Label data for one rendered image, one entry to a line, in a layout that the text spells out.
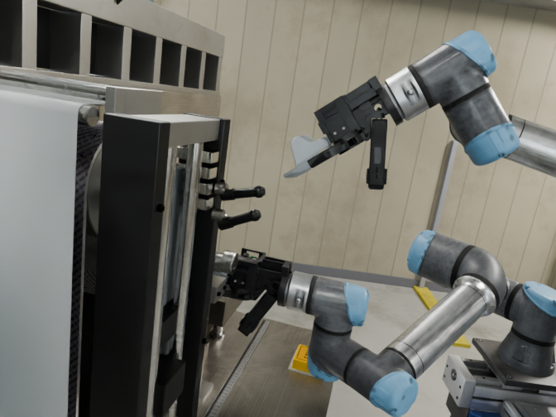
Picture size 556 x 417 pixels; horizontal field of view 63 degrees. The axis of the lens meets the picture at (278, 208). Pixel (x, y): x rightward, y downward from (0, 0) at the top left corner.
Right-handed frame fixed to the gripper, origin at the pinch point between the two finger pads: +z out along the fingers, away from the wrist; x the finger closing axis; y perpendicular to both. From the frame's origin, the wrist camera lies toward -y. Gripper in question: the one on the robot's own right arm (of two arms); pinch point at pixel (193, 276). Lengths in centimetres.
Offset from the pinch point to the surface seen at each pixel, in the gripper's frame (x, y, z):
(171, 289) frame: 37.0, 15.2, -12.6
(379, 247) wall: -306, -77, -45
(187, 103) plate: -55, 32, 30
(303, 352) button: -10.0, -16.6, -24.1
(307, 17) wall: -284, 99, 44
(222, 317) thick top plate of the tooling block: -4.0, -9.6, -6.2
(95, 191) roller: 36.6, 24.7, -1.9
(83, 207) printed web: 38.6, 23.2, -1.8
